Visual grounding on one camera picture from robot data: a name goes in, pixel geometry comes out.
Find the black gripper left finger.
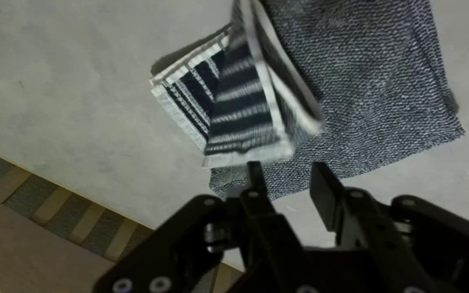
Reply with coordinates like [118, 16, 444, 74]
[92, 159, 302, 293]

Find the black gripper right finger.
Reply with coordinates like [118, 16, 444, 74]
[307, 160, 469, 293]

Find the gray striped towel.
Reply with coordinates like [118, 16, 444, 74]
[149, 0, 467, 199]

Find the wooden chair with long slats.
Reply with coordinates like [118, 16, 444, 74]
[0, 144, 247, 293]

